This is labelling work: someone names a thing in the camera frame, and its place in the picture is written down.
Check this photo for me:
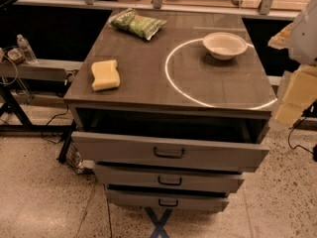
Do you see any yellow sponge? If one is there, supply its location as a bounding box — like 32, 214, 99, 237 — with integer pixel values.
91, 59, 120, 91

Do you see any roll of tape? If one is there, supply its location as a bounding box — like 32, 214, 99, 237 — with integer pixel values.
7, 48, 24, 64

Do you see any top grey drawer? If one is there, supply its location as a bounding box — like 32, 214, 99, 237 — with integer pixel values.
72, 132, 268, 173

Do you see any black cable on floor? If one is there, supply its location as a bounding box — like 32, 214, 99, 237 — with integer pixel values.
287, 106, 317, 157

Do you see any grey drawer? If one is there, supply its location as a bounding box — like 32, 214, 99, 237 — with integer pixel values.
106, 189, 229, 212
94, 164, 244, 194
72, 132, 268, 173

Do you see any bottom grey drawer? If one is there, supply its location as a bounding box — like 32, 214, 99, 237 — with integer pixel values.
106, 189, 229, 212

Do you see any clear plastic water bottle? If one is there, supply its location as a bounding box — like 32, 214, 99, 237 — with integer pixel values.
17, 35, 38, 64

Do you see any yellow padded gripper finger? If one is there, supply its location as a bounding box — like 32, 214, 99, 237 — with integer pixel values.
268, 24, 292, 50
274, 64, 317, 127

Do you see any grey side bench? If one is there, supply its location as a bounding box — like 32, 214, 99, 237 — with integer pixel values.
0, 59, 82, 82

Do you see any green jalapeno chip bag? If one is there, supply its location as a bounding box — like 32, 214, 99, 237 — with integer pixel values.
109, 8, 166, 41

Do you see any white bowl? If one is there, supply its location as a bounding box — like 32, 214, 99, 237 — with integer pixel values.
202, 32, 248, 60

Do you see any grey drawer cabinet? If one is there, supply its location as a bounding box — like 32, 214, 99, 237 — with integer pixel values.
65, 11, 276, 199

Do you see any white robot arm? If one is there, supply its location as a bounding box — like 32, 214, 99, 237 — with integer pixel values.
268, 0, 317, 129

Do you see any middle grey drawer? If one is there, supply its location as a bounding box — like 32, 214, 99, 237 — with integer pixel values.
94, 164, 244, 194

